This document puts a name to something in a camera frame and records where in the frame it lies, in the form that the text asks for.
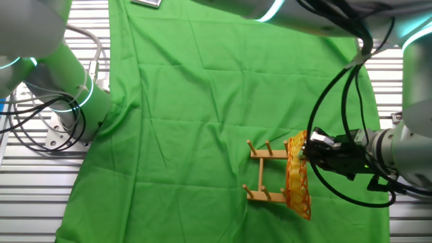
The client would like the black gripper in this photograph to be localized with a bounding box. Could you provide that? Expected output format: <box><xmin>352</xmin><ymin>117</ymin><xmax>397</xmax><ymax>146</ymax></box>
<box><xmin>297</xmin><ymin>126</ymin><xmax>374</xmax><ymax>182</ymax></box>

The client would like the orange woven plastic dish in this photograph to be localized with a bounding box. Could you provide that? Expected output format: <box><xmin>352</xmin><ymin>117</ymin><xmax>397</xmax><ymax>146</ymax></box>
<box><xmin>284</xmin><ymin>130</ymin><xmax>313</xmax><ymax>221</ymax></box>

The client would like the wooden dish rack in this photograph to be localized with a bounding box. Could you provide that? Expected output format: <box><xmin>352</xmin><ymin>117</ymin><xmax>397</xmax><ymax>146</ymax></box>
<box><xmin>242</xmin><ymin>138</ymin><xmax>292</xmax><ymax>205</ymax></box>

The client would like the green cloth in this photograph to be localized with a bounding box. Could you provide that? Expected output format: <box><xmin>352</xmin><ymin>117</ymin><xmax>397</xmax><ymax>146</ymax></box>
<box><xmin>55</xmin><ymin>0</ymin><xmax>392</xmax><ymax>243</ymax></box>

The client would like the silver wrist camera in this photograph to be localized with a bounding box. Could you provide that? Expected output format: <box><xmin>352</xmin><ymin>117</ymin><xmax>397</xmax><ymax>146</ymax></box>
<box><xmin>310</xmin><ymin>130</ymin><xmax>335</xmax><ymax>147</ymax></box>

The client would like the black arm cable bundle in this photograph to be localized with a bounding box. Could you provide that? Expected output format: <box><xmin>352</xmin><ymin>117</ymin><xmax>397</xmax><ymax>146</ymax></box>
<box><xmin>296</xmin><ymin>0</ymin><xmax>432</xmax><ymax>209</ymax></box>

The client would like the thick grey robot cable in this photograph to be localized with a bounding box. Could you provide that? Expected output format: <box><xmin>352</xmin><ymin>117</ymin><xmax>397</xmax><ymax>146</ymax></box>
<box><xmin>59</xmin><ymin>22</ymin><xmax>103</xmax><ymax>82</ymax></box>

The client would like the black base cable bundle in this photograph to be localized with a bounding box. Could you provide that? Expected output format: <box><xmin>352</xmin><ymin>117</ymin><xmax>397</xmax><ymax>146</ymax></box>
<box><xmin>0</xmin><ymin>94</ymin><xmax>88</xmax><ymax>153</ymax></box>

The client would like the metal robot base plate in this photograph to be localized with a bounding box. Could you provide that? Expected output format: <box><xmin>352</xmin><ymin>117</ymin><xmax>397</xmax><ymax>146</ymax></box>
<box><xmin>45</xmin><ymin>110</ymin><xmax>92</xmax><ymax>149</ymax></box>

